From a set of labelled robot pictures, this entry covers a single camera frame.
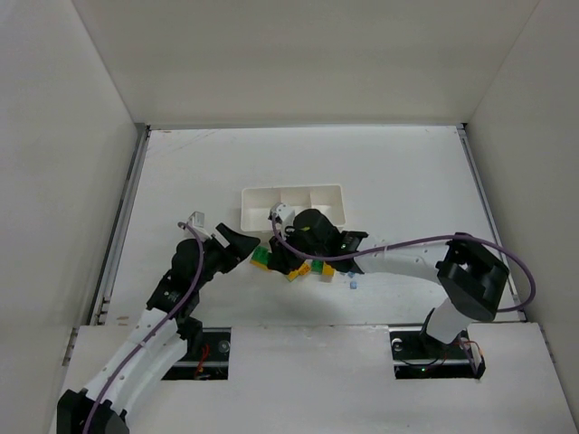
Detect green square lego brick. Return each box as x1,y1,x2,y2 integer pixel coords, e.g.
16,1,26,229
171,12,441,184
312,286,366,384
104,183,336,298
251,246,271,266

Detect green small lego brick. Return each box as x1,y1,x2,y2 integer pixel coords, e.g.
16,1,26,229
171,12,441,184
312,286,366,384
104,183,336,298
310,260,324,274

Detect yellow curved lego brick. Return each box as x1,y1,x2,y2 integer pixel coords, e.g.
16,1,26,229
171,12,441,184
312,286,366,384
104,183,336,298
320,262,336,283

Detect yellow long lego brick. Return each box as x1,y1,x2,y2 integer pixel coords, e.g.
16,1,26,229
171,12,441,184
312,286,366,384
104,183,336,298
250,259,271,271

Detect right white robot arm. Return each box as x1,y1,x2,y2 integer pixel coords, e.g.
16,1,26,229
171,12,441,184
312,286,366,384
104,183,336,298
268,203,509,350

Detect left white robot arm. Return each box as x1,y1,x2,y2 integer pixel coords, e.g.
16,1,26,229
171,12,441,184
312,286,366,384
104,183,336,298
56,222,261,433

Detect yellow lego cluster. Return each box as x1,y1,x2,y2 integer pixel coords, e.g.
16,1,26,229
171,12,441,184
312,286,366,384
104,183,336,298
286,262,311,282

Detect white divided sorting tray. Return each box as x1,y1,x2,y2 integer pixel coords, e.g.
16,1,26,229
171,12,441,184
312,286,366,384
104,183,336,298
241,184,346,232

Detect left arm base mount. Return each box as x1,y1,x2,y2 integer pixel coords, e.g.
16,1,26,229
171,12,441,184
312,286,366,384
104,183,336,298
162,327,232,381

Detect left aluminium frame rail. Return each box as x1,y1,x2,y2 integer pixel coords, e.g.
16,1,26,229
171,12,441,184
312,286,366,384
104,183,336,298
82,123,151,326

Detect aluminium frame rail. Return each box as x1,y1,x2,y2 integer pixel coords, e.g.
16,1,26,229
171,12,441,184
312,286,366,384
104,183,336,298
82,123,151,326
456,123,521,307

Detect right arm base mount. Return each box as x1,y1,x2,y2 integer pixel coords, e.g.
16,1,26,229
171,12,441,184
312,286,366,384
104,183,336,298
390,327,486,380

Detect right aluminium frame rail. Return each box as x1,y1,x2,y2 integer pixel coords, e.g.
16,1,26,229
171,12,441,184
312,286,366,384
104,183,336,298
456,123,521,307

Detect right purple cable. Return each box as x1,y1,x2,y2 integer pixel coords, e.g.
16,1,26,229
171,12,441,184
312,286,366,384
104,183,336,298
269,212,537,314

